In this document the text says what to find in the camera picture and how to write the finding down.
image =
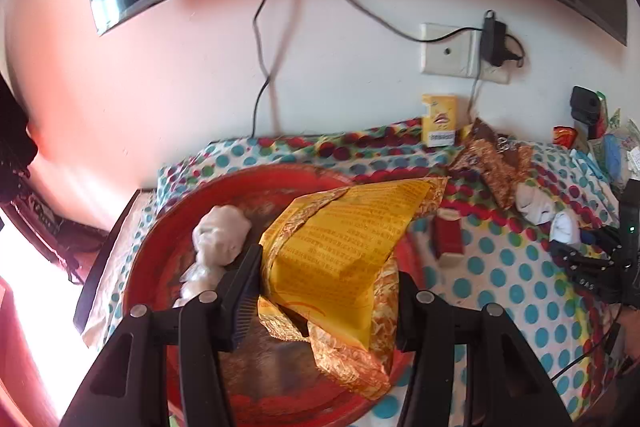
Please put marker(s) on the yellow cigarette box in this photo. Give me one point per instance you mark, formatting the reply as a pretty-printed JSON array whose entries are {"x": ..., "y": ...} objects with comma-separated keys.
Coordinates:
[{"x": 440, "y": 119}]

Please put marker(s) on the dark hanging bag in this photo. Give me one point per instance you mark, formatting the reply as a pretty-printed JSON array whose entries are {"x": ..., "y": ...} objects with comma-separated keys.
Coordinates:
[{"x": 15, "y": 132}]

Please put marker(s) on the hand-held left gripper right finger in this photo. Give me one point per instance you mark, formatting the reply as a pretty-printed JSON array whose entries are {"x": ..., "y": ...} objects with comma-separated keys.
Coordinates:
[{"x": 410, "y": 309}]

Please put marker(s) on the brown patterned snack wrapper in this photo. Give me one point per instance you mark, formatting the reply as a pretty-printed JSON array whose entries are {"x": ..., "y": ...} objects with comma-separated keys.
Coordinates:
[{"x": 492, "y": 169}]

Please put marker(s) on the white wall socket plate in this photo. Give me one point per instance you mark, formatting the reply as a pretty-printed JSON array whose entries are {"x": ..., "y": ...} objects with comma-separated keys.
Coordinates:
[{"x": 447, "y": 52}]

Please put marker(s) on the yellow snack bag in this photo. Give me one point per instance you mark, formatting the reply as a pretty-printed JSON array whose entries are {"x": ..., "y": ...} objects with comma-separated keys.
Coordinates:
[{"x": 345, "y": 252}]

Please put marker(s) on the red snack can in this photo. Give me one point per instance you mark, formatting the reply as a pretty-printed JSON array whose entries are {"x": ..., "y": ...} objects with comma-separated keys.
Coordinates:
[{"x": 564, "y": 136}]

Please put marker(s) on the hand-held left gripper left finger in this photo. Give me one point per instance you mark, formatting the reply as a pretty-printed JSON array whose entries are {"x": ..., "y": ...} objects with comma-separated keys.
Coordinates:
[{"x": 241, "y": 304}]

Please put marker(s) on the dark wooden cabinet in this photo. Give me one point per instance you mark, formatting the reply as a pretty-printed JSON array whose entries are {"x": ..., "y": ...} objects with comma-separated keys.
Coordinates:
[{"x": 55, "y": 232}]

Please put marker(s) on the polka dot tablecloth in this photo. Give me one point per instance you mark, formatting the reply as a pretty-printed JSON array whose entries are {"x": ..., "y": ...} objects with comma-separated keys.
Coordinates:
[{"x": 510, "y": 277}]

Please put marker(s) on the green packet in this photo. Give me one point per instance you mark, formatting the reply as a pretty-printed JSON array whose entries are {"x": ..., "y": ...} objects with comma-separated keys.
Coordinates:
[{"x": 607, "y": 114}]

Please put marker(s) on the black upright device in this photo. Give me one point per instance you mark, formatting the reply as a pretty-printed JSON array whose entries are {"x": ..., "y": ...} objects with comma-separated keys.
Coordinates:
[{"x": 585, "y": 107}]

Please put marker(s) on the blue white plastic bag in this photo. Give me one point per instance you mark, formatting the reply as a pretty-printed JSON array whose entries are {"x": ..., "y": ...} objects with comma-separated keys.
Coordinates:
[{"x": 612, "y": 157}]

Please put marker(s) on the black power adapter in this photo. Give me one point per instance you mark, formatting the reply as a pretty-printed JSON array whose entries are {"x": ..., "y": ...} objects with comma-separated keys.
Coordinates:
[{"x": 492, "y": 39}]

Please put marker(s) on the clear plastic wrap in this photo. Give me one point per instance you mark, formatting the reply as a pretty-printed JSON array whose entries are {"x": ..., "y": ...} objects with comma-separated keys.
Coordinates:
[{"x": 197, "y": 284}]

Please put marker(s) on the white tissue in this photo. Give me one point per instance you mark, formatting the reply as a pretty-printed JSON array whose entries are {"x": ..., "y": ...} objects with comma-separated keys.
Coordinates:
[
  {"x": 565, "y": 229},
  {"x": 220, "y": 237},
  {"x": 534, "y": 203}
]

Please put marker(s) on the round red tray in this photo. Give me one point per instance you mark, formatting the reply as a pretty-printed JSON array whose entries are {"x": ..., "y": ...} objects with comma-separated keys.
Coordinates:
[{"x": 260, "y": 202}]

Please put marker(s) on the red cigarette box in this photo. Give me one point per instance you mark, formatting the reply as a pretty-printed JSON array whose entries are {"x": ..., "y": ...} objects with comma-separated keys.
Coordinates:
[{"x": 446, "y": 239}]

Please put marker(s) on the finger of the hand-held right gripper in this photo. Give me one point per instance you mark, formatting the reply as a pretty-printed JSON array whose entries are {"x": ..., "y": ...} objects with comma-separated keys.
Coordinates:
[
  {"x": 600, "y": 241},
  {"x": 585, "y": 272}
]

